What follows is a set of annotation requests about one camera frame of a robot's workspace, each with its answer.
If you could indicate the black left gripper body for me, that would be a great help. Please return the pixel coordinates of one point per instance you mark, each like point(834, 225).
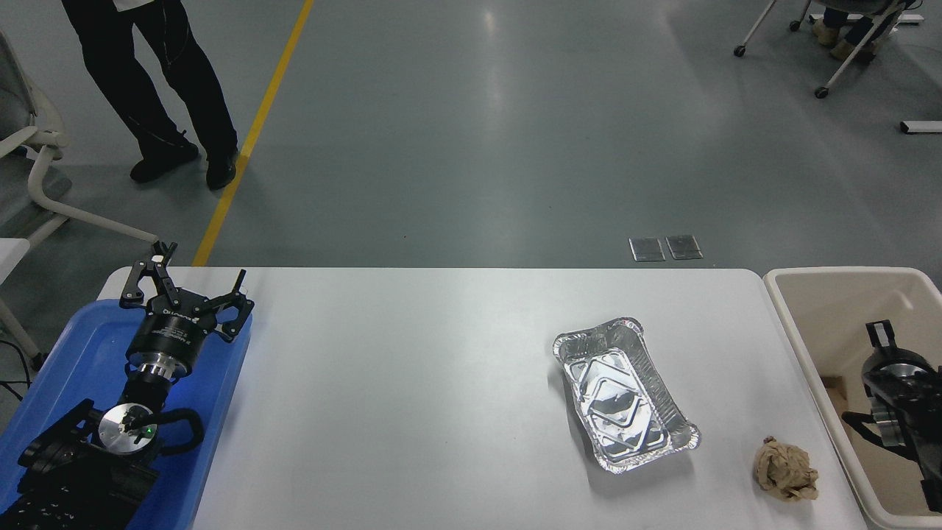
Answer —
point(173, 331)

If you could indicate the silver foil tray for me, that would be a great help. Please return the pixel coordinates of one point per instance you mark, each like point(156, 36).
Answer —
point(625, 397)

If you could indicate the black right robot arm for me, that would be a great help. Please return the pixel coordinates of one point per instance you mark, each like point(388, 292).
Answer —
point(912, 412)

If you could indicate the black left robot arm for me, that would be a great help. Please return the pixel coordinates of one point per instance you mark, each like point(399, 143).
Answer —
point(88, 471)

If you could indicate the silver floor plate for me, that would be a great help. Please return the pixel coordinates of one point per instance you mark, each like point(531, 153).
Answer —
point(684, 246)
point(647, 249)

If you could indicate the blue plastic tray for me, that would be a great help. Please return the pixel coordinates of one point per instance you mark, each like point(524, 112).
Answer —
point(66, 353)

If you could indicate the white office chair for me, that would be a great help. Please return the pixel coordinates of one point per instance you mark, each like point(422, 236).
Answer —
point(44, 191)

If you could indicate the white side table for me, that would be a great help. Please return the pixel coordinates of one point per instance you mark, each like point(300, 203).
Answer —
point(11, 258)

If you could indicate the standing person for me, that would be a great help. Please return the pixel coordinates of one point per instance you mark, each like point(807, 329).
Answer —
point(147, 73)

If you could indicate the crumpled tan paper ball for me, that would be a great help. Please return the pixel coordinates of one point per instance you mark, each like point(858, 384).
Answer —
point(786, 471)

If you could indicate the large pale bin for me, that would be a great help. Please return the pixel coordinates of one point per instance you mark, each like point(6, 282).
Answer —
point(817, 309)

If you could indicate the brown cardboard piece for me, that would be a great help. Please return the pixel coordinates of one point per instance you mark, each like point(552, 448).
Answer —
point(835, 401)

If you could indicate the seated person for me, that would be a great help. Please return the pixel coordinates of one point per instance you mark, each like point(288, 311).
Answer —
point(854, 48)

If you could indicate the white chair with casters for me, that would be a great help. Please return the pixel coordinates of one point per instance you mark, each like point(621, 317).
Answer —
point(857, 55)

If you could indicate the white floor bar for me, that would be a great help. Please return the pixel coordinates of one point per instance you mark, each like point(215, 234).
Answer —
point(923, 126)

